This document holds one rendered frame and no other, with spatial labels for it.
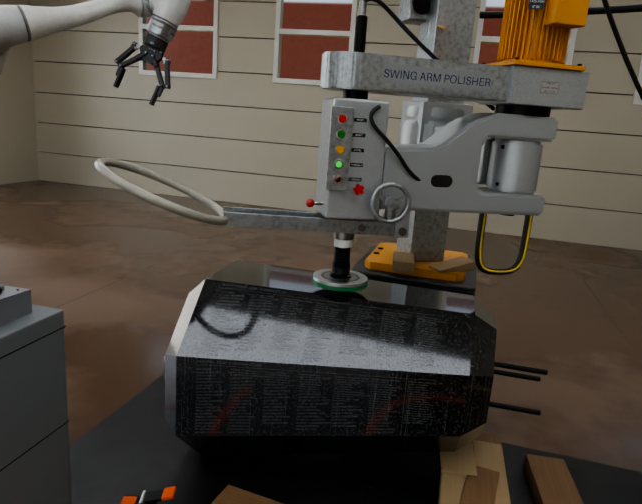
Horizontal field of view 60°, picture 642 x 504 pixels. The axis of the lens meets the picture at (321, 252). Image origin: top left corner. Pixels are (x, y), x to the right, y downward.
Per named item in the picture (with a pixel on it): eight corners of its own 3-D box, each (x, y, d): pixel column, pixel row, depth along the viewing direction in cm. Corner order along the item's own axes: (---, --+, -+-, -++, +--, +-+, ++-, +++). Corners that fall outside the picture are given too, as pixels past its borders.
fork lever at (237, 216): (394, 228, 223) (396, 216, 222) (411, 239, 205) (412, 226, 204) (222, 217, 209) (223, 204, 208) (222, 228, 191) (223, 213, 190)
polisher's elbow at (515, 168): (475, 186, 223) (482, 137, 219) (514, 187, 230) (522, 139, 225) (504, 193, 206) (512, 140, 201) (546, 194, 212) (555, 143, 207)
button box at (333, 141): (346, 190, 195) (352, 107, 188) (347, 191, 193) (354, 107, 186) (323, 189, 194) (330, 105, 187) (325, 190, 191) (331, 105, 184)
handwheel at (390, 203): (400, 220, 205) (404, 179, 201) (409, 225, 195) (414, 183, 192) (361, 218, 202) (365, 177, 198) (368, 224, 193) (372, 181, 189)
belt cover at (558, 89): (543, 118, 226) (550, 75, 222) (581, 119, 202) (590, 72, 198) (313, 100, 207) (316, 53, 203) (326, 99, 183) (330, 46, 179)
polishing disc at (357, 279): (367, 289, 203) (368, 286, 203) (310, 284, 204) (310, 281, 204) (366, 273, 224) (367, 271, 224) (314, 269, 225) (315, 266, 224)
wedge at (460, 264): (460, 265, 276) (462, 255, 275) (473, 271, 268) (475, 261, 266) (427, 267, 268) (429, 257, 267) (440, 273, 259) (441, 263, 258)
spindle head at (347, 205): (400, 218, 224) (413, 105, 213) (420, 229, 203) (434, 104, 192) (313, 215, 217) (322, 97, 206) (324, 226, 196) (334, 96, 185)
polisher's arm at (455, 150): (512, 231, 234) (531, 113, 222) (543, 244, 212) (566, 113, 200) (344, 226, 220) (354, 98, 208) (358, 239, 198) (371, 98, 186)
